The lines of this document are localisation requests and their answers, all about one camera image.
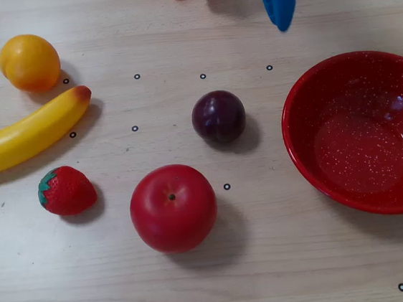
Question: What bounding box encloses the dark purple plum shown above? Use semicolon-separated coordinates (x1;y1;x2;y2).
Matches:
189;88;250;147

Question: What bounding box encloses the red speckled bowl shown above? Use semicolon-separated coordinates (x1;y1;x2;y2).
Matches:
274;46;403;227

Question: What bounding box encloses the red toy apple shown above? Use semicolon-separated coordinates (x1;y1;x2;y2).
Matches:
125;160;222;258

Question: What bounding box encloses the yellow orange toy peach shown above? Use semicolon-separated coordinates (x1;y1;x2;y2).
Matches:
0;31;64;96

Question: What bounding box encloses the red toy strawberry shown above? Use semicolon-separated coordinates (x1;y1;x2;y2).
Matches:
34;162;100;219

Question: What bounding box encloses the yellow toy banana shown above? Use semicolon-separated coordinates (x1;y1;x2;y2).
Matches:
0;84;100;176

